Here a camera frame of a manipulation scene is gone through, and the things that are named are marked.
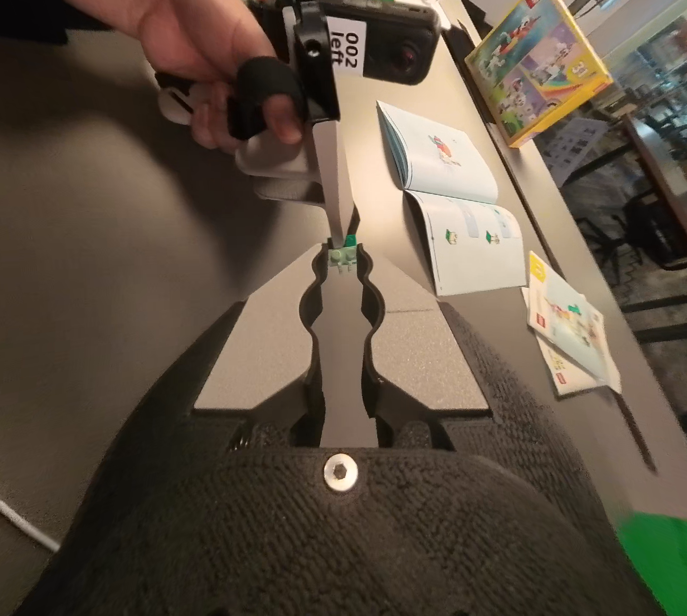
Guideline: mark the yellow-cornered instruction booklet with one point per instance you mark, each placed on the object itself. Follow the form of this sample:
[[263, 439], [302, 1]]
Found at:
[[574, 326]]

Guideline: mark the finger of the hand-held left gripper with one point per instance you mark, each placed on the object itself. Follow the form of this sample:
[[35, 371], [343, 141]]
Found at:
[[354, 221], [330, 181]]

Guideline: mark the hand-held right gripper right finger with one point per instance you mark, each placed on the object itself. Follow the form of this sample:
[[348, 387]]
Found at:
[[424, 358]]

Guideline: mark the open instruction booklet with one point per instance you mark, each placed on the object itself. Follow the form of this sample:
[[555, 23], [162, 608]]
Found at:
[[456, 165]]

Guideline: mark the light green lego brick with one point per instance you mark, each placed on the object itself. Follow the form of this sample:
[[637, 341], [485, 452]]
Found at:
[[341, 257]]

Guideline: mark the closed white instruction booklet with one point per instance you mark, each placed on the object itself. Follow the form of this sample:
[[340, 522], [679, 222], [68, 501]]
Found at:
[[569, 381]]

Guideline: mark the person's left hand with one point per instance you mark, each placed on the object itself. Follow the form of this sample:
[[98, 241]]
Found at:
[[161, 9]]

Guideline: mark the colourful lego set box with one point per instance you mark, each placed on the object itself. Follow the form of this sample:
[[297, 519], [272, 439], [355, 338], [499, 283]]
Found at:
[[536, 63]]

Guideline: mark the green plastic lid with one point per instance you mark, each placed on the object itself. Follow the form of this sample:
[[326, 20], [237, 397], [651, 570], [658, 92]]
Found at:
[[660, 567]]

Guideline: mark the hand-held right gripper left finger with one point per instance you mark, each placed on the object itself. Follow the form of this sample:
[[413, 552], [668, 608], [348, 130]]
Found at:
[[257, 353]]

